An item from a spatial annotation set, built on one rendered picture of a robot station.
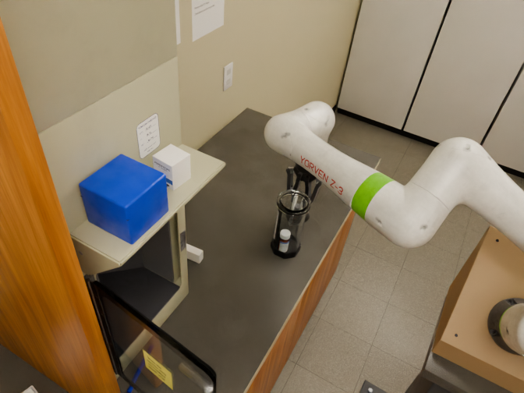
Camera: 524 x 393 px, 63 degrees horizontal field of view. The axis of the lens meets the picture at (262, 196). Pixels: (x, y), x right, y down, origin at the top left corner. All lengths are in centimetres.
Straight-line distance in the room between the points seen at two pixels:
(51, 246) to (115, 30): 33
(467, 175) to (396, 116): 293
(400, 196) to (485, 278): 48
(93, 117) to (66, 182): 11
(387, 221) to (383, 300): 172
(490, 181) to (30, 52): 87
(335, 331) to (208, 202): 117
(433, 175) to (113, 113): 66
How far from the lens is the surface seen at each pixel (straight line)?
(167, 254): 122
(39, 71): 65
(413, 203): 97
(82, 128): 72
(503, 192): 105
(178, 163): 81
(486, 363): 140
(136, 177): 74
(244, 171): 178
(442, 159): 100
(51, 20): 64
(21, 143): 54
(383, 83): 382
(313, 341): 241
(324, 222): 162
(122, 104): 77
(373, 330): 254
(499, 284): 138
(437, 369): 140
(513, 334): 119
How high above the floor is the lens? 208
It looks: 43 degrees down
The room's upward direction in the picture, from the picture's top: 7 degrees clockwise
